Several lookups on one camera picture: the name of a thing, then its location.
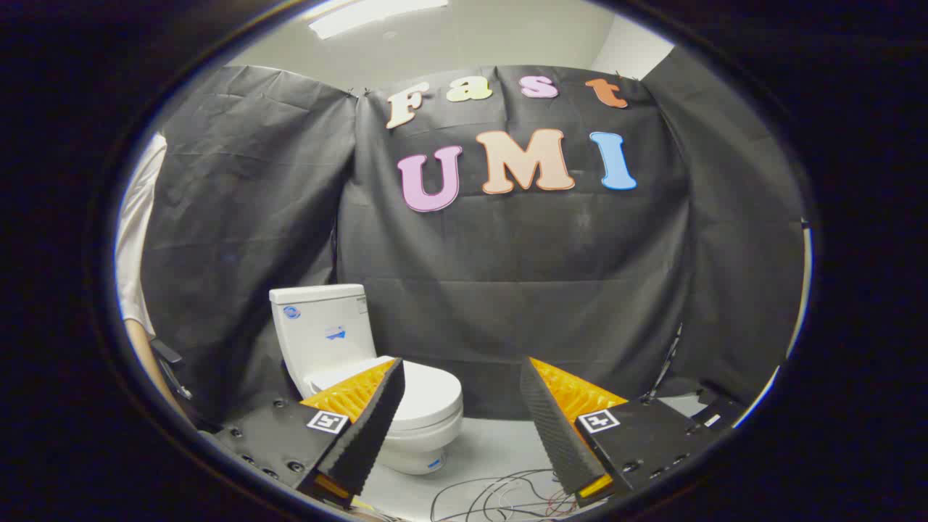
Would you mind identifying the black flat device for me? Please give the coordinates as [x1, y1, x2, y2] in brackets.
[689, 391, 747, 434]

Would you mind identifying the ceiling light panel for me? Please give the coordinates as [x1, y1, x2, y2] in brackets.
[308, 0, 450, 41]

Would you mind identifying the white toilet lid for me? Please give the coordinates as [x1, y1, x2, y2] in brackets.
[308, 357, 465, 430]

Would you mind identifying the tangle of floor cables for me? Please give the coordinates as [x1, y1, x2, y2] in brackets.
[430, 468, 581, 522]

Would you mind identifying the black angled object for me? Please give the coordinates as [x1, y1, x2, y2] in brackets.
[150, 337, 195, 401]

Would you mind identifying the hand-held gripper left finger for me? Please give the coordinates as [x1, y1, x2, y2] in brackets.
[214, 357, 407, 508]

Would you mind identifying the black metal stand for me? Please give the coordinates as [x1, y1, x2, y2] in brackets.
[645, 323, 684, 401]

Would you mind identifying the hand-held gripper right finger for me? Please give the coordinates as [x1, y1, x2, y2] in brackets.
[519, 357, 718, 508]

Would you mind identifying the black backdrop cloth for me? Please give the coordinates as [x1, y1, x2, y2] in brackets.
[141, 47, 805, 428]

